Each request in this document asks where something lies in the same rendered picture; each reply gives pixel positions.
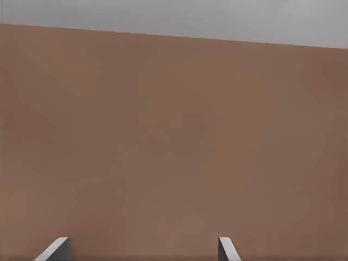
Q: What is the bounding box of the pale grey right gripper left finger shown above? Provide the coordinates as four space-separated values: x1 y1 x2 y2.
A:
33 236 72 261

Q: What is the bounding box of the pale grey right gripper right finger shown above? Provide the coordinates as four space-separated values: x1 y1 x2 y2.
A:
218 236 242 261

